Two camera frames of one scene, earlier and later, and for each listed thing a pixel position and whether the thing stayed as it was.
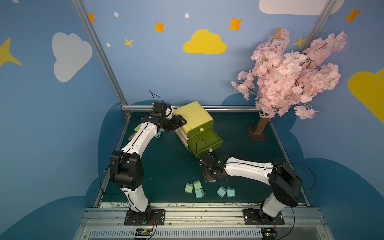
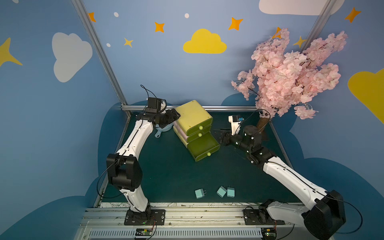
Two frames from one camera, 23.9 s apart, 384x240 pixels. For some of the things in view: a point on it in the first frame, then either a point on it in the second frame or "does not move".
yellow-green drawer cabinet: (198, 132) does not move
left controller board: (143, 232) does not move
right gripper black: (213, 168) to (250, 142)
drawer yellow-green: (201, 128) does not move
